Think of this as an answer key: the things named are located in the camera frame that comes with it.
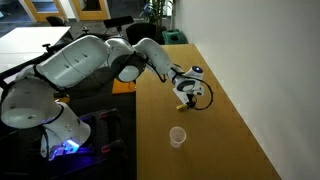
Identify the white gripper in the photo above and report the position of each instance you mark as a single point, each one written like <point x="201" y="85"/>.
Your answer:
<point x="187" y="84"/>

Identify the yellow highlighter marker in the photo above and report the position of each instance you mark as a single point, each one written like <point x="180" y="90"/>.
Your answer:
<point x="182" y="107"/>

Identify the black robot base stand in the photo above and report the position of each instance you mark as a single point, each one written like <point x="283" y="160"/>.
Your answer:
<point x="20" y="159"/>

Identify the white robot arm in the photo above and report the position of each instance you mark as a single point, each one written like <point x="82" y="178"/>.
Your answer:
<point x="29" y="100"/>

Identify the clear plastic cup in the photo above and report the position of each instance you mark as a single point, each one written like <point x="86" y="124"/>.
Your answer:
<point x="177" y="136"/>

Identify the green bin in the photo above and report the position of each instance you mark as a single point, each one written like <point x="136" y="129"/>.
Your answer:
<point x="174" y="36"/>

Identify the black chair near table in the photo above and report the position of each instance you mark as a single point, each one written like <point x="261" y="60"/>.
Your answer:
<point x="137" y="31"/>

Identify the potted plant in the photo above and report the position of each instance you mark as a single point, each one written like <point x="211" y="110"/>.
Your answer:
<point x="155" y="10"/>

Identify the white table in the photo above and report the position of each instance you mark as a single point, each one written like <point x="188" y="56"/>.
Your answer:
<point x="26" y="43"/>

